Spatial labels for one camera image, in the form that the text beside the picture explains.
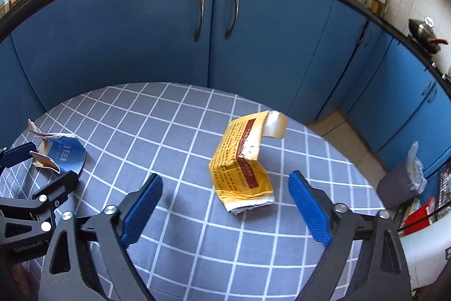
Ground clear plastic bin liner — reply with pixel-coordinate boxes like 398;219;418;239
407;142;428;194

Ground silver storage cabinet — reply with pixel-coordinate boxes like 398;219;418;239
401;216;451;292

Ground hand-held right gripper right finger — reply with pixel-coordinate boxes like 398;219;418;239
288;170;413;301

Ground torn blue carton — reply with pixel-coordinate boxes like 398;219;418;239
27;119;87;177

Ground steel wok with lid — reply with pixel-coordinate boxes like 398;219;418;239
408;17;449;55

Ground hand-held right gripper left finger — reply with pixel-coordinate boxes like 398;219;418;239
37;173;163;301

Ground grey checked tablecloth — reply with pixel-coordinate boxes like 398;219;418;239
0;82;386;301

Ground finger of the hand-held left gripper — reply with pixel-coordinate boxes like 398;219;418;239
0;142;37;168
32;170;79;227

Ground blue kitchen cabinets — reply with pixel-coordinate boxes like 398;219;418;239
0;0;451;178

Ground red plastic basket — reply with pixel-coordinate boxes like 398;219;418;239
403;197;438;235

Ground yellow paper packet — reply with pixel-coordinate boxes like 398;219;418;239
209;110;288;215

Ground grey waste bin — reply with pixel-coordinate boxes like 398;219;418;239
376;165;423;210

